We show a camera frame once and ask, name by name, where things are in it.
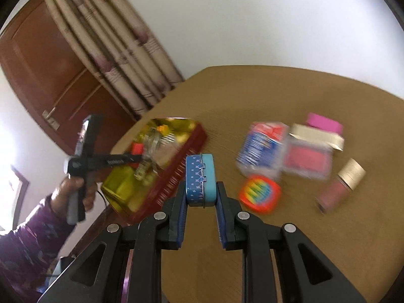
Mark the gold rectangular box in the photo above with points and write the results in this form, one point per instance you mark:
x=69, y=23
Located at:
x=313, y=135

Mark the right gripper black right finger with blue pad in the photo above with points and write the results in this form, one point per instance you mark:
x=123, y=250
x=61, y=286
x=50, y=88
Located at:
x=279, y=261

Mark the orange rainbow round tin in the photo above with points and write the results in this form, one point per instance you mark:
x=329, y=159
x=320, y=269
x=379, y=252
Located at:
x=260, y=194

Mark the clear case pink contents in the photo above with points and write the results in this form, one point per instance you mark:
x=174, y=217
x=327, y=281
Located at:
x=308, y=160

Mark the clear case blue red cards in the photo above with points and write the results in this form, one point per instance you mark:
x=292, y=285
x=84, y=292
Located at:
x=263, y=150

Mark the person's left hand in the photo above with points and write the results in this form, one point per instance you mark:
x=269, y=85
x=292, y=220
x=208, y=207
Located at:
x=62, y=194

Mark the red gold toffee tin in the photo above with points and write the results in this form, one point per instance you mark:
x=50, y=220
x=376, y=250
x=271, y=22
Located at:
x=139, y=189

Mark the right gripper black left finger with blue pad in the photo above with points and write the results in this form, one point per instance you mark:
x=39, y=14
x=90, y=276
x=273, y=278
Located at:
x=123, y=264

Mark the beige patterned curtain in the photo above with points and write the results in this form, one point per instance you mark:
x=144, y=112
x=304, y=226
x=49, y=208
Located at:
x=119, y=49

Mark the purple patterned sleeve forearm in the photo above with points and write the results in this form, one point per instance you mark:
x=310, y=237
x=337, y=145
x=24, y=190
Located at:
x=28, y=252

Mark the pink rectangular box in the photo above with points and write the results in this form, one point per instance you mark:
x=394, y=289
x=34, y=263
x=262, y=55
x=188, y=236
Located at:
x=323, y=123

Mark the blue teal coin pouch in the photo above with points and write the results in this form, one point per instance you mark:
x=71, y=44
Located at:
x=200, y=180

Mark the pink bottle gold cap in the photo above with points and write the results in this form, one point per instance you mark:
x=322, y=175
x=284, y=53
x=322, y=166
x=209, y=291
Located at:
x=340, y=188

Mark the brown wooden door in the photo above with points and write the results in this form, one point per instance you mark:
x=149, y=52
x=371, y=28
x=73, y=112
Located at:
x=52, y=83

